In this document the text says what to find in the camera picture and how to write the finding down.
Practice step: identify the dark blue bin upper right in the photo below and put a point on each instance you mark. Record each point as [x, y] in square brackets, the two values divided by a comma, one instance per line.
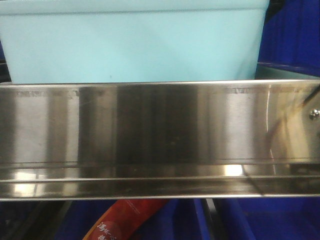
[291, 36]

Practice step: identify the dark blue bin lower middle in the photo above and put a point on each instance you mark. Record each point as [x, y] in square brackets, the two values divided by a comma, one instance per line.
[179, 219]

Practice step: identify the silver bolt on rail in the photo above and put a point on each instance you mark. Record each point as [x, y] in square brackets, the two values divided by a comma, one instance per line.
[314, 114]

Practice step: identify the stainless steel shelf rail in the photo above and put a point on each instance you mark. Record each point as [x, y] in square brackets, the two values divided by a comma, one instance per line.
[244, 138]

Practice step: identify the red printed package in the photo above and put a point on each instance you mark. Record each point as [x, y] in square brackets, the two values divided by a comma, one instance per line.
[123, 218]

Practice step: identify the dark blue bin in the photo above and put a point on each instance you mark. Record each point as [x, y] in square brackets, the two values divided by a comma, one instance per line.
[179, 219]
[291, 36]
[275, 218]

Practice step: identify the dark blue bin lower right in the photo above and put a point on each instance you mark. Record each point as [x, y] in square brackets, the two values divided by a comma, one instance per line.
[275, 218]

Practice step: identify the light blue plastic bin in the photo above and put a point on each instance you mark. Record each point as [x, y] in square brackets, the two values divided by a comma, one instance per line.
[123, 41]

